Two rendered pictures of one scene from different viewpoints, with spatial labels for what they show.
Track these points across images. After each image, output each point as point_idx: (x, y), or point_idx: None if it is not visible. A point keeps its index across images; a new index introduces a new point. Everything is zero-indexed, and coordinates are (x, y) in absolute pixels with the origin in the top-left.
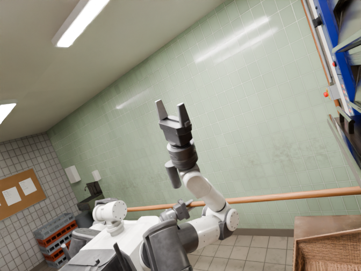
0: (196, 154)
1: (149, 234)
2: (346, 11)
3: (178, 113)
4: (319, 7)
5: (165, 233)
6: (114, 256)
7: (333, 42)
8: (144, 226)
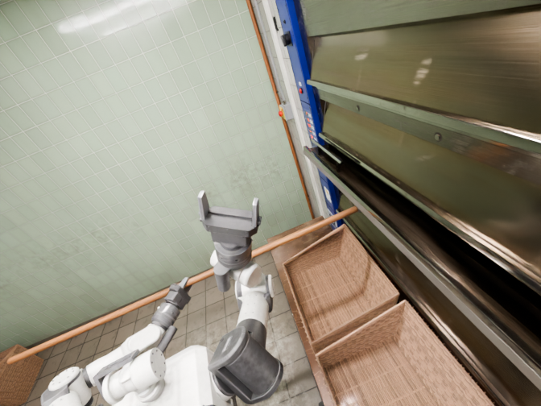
0: None
1: (228, 363)
2: (326, 47)
3: (253, 213)
4: (290, 25)
5: (249, 350)
6: None
7: (303, 70)
8: (197, 355)
